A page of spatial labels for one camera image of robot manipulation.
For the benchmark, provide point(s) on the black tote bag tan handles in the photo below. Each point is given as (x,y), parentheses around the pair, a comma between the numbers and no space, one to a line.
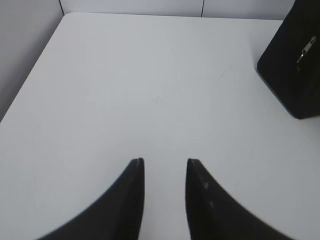
(297,86)

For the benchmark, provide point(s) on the silver zipper pull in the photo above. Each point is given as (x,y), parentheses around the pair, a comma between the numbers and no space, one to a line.
(307,48)

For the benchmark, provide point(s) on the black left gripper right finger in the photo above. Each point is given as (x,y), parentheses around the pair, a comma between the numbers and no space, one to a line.
(212,214)

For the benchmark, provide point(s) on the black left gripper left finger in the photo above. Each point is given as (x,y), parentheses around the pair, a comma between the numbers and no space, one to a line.
(116,215)

